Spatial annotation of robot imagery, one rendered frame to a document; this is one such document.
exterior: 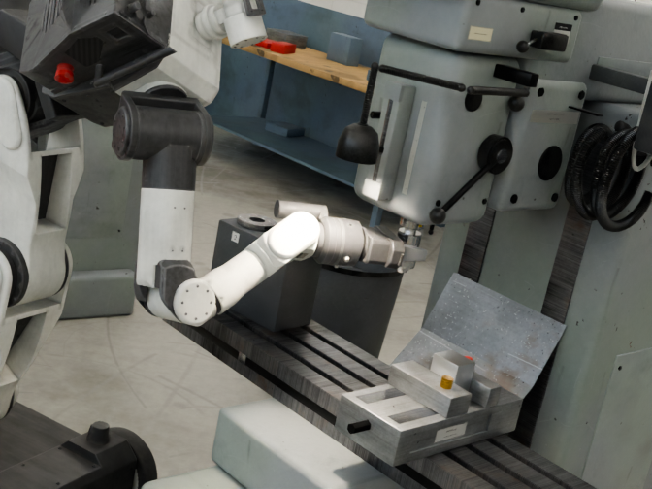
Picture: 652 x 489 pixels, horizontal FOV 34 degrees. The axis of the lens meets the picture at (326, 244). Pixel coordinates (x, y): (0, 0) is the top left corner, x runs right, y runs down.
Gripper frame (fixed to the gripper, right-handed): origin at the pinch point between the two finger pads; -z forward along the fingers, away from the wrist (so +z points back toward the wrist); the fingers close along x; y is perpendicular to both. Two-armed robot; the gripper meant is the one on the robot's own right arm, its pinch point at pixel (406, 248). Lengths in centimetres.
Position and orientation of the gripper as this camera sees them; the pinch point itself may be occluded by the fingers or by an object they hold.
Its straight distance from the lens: 205.8
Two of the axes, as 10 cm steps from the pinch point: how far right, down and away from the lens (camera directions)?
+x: -3.2, -3.3, 8.9
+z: -9.3, -1.0, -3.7
